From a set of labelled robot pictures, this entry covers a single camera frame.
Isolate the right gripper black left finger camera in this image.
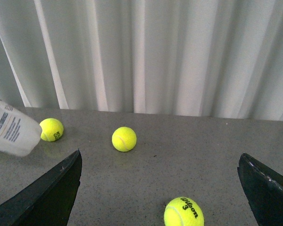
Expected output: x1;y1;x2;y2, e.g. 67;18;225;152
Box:
0;150;82;226

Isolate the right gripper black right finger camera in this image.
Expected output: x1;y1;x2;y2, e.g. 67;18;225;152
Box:
237;153;283;226

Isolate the clear plastic tennis ball can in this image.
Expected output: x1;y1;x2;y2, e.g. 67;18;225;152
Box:
0;100;42;157

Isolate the yellow tennis ball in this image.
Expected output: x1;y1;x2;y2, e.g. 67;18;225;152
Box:
40;118;64;142
111;127;137;152

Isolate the far right yellow tennis ball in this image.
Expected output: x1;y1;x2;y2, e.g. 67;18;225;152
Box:
111;127;137;152

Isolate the white pleated curtain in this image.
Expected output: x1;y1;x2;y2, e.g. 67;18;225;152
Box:
0;0;283;121

